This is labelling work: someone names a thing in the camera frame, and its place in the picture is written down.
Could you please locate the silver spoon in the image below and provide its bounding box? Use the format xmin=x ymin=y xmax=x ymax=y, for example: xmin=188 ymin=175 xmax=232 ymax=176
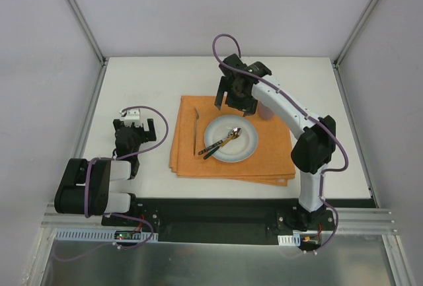
xmin=198 ymin=127 xmax=242 ymax=155

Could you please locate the silver fork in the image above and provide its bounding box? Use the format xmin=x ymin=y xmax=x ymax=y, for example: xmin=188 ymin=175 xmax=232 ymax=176
xmin=193 ymin=107 xmax=200 ymax=156

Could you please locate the left aluminium frame post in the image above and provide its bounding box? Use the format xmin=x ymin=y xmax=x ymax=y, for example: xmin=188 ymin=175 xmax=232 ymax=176
xmin=49 ymin=0 xmax=107 ymax=65

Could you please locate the aluminium frame post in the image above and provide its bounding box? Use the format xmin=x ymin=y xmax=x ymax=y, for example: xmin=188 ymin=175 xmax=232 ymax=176
xmin=332 ymin=0 xmax=401 ymax=67
xmin=49 ymin=0 xmax=107 ymax=65

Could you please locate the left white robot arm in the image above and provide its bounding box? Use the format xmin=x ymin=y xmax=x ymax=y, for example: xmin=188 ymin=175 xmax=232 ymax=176
xmin=54 ymin=118 xmax=157 ymax=226

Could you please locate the white blue-rimmed plate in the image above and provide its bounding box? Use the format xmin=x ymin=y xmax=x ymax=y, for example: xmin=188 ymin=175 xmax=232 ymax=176
xmin=204 ymin=115 xmax=258 ymax=163

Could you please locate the right aluminium frame post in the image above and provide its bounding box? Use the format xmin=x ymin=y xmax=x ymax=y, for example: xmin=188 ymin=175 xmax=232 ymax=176
xmin=332 ymin=0 xmax=401 ymax=67

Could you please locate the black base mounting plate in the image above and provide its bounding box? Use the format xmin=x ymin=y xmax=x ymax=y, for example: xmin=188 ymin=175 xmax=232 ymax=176
xmin=101 ymin=198 xmax=336 ymax=245

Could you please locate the gold-tipped knife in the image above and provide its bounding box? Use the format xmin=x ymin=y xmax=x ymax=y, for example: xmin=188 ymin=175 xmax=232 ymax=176
xmin=203 ymin=134 xmax=238 ymax=160

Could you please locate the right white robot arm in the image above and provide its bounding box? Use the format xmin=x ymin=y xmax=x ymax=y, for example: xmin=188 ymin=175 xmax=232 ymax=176
xmin=215 ymin=54 xmax=336 ymax=230

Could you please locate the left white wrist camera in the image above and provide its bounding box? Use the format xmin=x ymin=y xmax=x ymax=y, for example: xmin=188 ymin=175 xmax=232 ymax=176
xmin=120 ymin=108 xmax=140 ymax=125

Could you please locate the lilac plastic cup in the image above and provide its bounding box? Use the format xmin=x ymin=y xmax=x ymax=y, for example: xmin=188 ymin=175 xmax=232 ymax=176
xmin=258 ymin=102 xmax=274 ymax=120

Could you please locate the orange cloth napkin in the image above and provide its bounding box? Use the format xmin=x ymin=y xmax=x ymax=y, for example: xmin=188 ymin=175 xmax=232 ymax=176
xmin=169 ymin=96 xmax=295 ymax=186

